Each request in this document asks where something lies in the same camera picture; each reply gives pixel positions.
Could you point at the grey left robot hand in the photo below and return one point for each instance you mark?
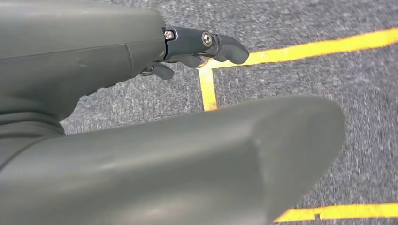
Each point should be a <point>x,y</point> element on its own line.
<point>155,167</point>

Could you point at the left robot arm sleeve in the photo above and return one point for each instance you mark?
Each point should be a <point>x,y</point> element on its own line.
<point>25,132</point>

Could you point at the yellow floor tape square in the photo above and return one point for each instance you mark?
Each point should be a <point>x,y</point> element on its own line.
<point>311,49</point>

